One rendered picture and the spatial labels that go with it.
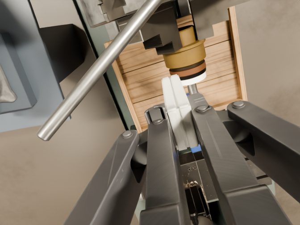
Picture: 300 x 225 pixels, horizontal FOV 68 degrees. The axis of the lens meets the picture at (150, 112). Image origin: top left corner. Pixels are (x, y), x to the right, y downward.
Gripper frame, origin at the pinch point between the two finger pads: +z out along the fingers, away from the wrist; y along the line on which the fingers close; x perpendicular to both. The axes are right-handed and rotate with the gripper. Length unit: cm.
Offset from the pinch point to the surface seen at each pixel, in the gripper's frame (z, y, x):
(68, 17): 136, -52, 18
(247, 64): 141, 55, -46
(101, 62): 3.3, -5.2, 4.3
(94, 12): 20.6, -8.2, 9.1
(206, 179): 42, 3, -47
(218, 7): 28.2, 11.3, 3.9
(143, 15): 5.4, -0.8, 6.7
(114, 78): 83, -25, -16
